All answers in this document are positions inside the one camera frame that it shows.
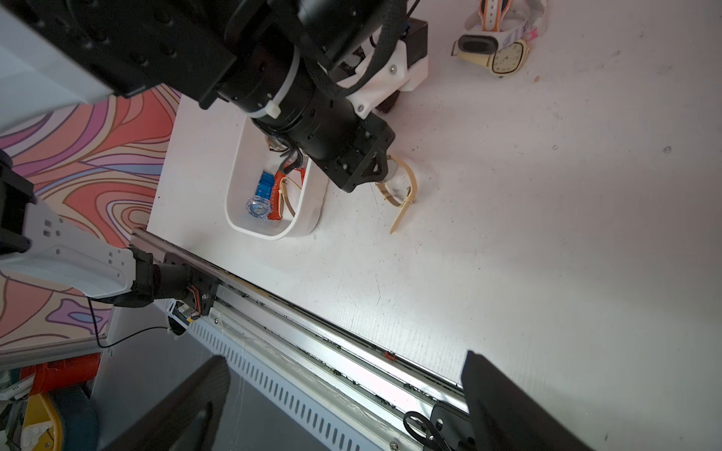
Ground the blue transparent watch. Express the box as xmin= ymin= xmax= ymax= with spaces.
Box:
xmin=246 ymin=171 xmax=275 ymax=219

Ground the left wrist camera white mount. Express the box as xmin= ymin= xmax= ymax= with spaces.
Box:
xmin=347 ymin=18 xmax=429 ymax=120

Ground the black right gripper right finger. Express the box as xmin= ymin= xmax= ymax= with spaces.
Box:
xmin=462 ymin=351 xmax=590 ymax=450

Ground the beige thin strap watch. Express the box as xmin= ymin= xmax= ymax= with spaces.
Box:
xmin=374 ymin=155 xmax=419 ymax=235

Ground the red transparent watch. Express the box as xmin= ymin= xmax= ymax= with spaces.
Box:
xmin=266 ymin=167 xmax=306 ymax=221

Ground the white orange strap watch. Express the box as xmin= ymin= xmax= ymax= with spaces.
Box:
xmin=479 ymin=0 xmax=513 ymax=32

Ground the white plastic storage box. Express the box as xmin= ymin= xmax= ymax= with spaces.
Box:
xmin=225 ymin=118 xmax=328 ymax=241

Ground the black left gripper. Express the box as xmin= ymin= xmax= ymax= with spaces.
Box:
xmin=304 ymin=114 xmax=396 ymax=193

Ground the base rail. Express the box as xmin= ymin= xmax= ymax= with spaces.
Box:
xmin=132 ymin=230 xmax=475 ymax=450

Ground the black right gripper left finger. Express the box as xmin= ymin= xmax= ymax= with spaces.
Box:
xmin=105 ymin=355 xmax=231 ymax=451

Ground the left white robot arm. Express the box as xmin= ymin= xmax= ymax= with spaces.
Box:
xmin=1 ymin=1 xmax=407 ymax=192

